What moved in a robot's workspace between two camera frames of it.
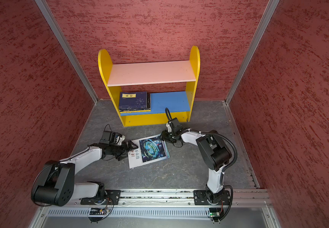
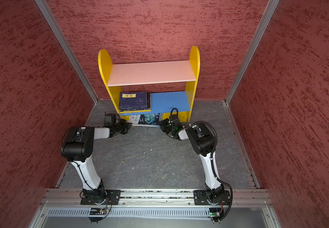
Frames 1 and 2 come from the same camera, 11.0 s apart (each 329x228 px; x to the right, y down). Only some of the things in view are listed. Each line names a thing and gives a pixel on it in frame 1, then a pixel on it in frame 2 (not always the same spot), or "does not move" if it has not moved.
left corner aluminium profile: [68, 48] does not move
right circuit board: [214, 212] does not move
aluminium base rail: [241, 197] does not move
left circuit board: [98, 211] does not move
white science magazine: [150, 149] to [147, 119]
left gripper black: [124, 149] to [126, 128]
